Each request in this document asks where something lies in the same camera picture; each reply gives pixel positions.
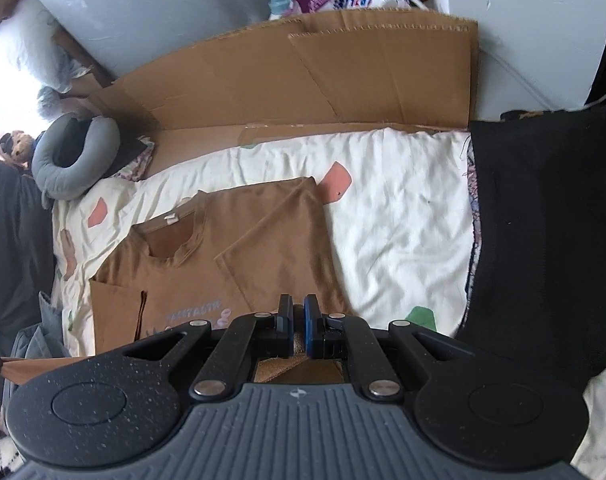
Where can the bear-printed cream bedsheet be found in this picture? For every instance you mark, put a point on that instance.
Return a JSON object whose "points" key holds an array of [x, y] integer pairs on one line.
{"points": [[398, 220]]}

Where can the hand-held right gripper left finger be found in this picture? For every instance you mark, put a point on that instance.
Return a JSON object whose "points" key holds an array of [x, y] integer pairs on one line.
{"points": [[287, 322]]}

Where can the white pillow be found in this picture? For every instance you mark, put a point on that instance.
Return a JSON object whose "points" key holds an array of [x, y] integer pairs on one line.
{"points": [[38, 45]]}

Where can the grey-blue denim garment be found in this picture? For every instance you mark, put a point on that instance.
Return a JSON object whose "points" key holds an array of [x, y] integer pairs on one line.
{"points": [[43, 340]]}

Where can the floral cloth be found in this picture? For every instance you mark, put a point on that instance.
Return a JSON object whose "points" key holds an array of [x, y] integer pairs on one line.
{"points": [[140, 165]]}

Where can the grey neck pillow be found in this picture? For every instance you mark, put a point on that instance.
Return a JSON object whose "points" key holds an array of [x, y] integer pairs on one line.
{"points": [[65, 185]]}

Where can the grey glossy panel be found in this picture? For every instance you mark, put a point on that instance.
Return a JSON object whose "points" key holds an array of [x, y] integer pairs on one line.
{"points": [[158, 10]]}

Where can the black cloth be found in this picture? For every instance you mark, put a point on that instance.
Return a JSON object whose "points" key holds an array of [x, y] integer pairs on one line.
{"points": [[128, 152]]}

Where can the patterned blanket edge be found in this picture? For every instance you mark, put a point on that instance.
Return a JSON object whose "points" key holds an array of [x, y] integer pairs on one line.
{"points": [[475, 240]]}

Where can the detergent bottle with blue cap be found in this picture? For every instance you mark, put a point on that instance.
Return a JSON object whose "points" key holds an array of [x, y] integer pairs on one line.
{"points": [[278, 0]]}

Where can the brown printed t-shirt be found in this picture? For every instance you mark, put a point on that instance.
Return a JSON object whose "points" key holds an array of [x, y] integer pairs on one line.
{"points": [[263, 240]]}

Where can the white fluffy rug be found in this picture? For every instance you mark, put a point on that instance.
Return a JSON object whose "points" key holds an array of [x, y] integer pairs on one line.
{"points": [[0, 455]]}

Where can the small cardboard box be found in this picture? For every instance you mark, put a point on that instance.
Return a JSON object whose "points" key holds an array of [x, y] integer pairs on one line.
{"points": [[85, 82]]}

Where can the brown teddy bear toy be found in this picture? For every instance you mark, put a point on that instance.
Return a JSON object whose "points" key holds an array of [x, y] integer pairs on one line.
{"points": [[20, 146]]}

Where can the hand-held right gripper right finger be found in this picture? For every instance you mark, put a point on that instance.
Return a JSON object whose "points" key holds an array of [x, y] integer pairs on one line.
{"points": [[310, 327]]}

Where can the black folded garment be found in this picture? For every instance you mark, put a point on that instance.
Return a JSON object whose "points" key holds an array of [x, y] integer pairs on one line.
{"points": [[548, 235]]}

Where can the pale blue fluffy cloth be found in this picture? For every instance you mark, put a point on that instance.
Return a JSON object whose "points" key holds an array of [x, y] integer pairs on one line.
{"points": [[48, 100]]}

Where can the flat cardboard sheet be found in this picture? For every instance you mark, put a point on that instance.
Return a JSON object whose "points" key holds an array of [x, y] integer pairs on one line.
{"points": [[283, 85]]}

